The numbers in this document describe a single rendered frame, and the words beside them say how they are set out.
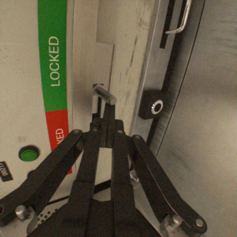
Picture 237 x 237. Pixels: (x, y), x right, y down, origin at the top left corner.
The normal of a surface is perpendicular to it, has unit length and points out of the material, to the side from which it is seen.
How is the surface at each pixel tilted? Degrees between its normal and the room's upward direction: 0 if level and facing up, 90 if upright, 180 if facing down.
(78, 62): 90
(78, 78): 90
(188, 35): 0
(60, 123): 90
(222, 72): 0
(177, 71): 0
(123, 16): 90
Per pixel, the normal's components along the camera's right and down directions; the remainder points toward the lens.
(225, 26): -0.84, 0.15
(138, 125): 0.52, 0.48
